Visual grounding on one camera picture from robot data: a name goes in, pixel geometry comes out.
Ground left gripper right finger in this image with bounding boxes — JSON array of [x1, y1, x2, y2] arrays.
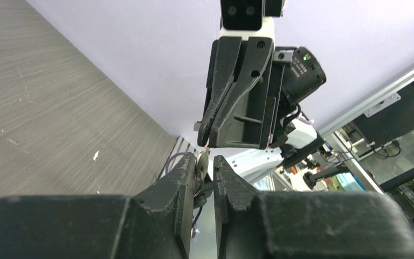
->
[[213, 155, 414, 258]]

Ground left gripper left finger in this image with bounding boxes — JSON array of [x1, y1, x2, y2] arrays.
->
[[0, 153, 197, 258]]

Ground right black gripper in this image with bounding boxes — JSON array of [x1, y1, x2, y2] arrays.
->
[[197, 37, 296, 149]]

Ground small keys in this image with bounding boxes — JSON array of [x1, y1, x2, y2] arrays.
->
[[194, 138, 210, 197]]

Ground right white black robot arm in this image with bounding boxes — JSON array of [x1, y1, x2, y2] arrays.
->
[[197, 36, 327, 168]]

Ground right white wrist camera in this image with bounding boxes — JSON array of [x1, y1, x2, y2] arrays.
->
[[219, 0, 286, 40]]

